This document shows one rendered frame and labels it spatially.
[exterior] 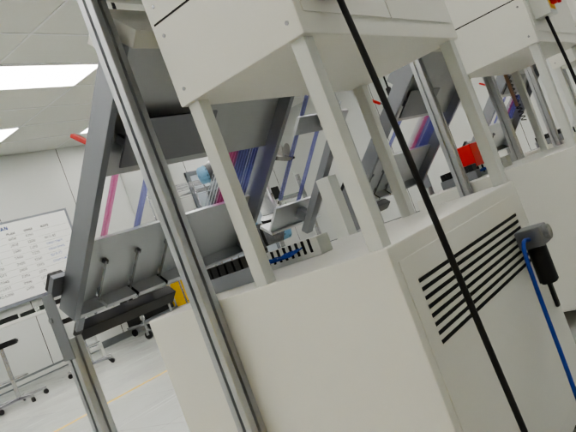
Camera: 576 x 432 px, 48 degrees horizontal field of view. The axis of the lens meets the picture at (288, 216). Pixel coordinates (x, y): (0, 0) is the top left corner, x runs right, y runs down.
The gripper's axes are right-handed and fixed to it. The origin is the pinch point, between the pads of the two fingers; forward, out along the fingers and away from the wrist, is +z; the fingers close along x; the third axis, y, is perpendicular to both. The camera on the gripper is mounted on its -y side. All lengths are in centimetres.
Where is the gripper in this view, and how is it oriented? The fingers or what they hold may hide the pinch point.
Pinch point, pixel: (290, 159)
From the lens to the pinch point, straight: 245.5
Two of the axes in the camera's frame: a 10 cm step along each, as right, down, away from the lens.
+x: 5.9, -2.1, 7.8
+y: 0.4, -9.6, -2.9
